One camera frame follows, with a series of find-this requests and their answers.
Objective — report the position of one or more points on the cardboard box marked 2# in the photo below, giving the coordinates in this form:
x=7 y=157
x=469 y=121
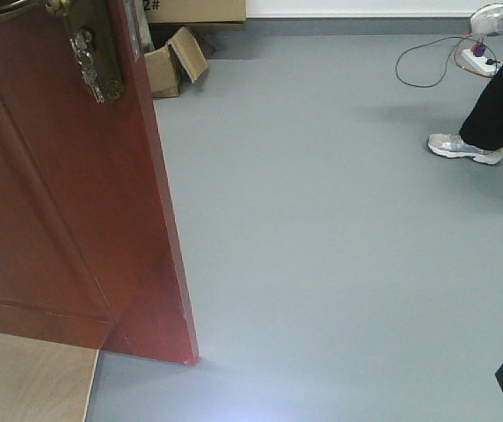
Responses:
x=195 y=12

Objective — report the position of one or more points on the grey sneaker on floor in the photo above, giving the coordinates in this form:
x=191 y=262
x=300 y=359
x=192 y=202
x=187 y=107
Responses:
x=453 y=146

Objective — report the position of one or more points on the white power strip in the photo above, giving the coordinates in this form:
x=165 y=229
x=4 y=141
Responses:
x=482 y=64

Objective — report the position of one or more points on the bunch of keys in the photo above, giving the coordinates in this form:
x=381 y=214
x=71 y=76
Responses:
x=81 y=43

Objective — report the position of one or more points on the grey sneaker crossed leg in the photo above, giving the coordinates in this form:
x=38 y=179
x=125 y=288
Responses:
x=487 y=20

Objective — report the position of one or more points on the open cardboard box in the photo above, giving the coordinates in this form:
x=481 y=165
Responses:
x=179 y=55

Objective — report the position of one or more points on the brass door handle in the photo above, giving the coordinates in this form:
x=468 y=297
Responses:
x=11 y=9

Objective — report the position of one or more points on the plywood base platform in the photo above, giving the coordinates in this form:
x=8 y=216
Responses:
x=44 y=381

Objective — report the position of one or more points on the brown wooden door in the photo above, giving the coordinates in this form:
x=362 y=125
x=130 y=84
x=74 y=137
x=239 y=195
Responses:
x=89 y=249

